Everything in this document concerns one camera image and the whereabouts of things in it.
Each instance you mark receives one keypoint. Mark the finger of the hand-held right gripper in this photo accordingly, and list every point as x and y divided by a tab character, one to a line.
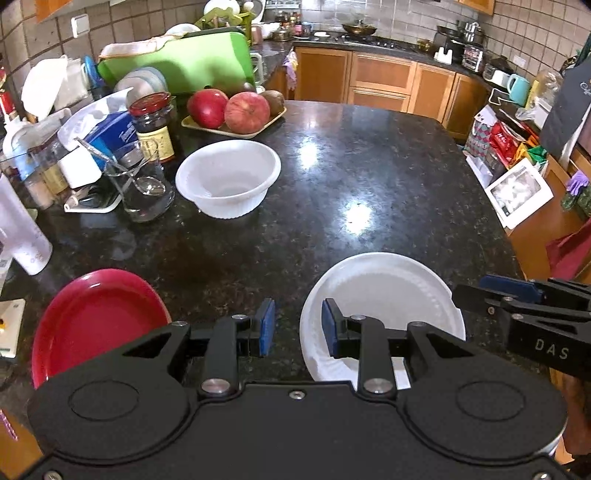
480	300
510	287

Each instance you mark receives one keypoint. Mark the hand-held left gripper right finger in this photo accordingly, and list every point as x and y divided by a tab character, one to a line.
328	327

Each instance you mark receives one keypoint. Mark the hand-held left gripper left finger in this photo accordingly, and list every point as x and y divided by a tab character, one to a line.
267	327

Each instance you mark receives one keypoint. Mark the white plate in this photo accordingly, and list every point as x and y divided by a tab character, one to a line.
221	7
383	295

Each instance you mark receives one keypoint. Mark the small white bowl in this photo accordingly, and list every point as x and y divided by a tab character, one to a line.
226	175

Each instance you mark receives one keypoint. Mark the red plastic plate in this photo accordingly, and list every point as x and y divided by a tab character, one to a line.
92	318

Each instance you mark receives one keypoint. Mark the red cloth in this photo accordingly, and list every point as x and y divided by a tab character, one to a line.
570	254

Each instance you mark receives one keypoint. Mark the white box with window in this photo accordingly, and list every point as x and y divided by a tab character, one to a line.
519	194

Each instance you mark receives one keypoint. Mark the purple rubber gloves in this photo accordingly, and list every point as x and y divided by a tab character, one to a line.
578	182

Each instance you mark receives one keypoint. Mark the red shopping bags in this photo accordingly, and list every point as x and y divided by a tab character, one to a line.
503	138

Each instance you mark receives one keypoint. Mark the clear glass cup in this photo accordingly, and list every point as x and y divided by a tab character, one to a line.
143	198

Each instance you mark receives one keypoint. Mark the dark apron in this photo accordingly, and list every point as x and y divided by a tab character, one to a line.
568	115

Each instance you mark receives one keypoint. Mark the metal spoon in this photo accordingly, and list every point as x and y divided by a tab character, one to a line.
150	184

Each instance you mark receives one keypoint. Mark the yellow fruit tray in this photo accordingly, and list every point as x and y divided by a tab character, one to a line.
249	134

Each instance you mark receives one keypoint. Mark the teal mug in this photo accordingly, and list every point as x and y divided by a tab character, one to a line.
519	90

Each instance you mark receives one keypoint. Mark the white toaster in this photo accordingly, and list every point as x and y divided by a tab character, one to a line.
496	75

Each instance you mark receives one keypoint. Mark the white shallow tray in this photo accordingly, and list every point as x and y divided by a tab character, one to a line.
92	203

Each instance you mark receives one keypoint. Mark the striped red apple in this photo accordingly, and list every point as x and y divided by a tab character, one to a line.
247	113

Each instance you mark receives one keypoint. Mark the brown kiwi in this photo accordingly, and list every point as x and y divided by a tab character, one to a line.
273	102

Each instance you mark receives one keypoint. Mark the dark red apple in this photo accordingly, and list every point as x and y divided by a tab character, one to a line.
207	108

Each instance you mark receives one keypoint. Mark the clear storage jar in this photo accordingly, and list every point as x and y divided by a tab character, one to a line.
472	57

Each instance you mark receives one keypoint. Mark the dark jar with red lid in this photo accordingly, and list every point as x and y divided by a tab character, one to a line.
152	124

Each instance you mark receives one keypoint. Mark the white stand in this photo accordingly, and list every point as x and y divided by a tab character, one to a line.
444	55

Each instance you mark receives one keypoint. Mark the wooden lower cabinets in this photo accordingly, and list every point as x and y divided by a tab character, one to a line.
383	78

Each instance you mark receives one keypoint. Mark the blue tissue pack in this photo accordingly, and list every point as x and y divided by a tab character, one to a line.
108	134

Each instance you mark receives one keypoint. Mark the black coffee machine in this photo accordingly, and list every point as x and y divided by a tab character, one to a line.
450	41

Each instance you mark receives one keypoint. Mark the small white box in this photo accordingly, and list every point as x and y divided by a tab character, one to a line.
11	327

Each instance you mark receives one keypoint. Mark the white plastic bottle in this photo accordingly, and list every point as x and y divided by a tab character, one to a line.
23	230

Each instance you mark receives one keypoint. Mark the spice jars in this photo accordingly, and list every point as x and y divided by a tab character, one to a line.
41	180

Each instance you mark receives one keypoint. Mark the grey-blue bowl stack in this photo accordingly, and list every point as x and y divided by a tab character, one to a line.
143	81

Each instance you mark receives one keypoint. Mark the gas stove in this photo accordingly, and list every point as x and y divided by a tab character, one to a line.
378	43

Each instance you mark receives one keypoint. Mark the green cutting board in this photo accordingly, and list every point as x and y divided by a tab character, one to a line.
194	60

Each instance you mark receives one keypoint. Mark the wok with lid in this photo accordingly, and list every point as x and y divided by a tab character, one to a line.
360	28

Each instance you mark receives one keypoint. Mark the green dish rack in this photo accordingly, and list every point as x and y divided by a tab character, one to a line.
221	25

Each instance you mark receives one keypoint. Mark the beige dish cloth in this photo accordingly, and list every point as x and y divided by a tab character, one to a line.
138	46

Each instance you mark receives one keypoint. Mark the white plate in rack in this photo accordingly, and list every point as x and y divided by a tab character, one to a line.
221	7

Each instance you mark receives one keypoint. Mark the white plastic container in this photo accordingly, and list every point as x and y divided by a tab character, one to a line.
51	83

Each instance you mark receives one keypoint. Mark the white wall socket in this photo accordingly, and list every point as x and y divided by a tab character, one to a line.
80	25

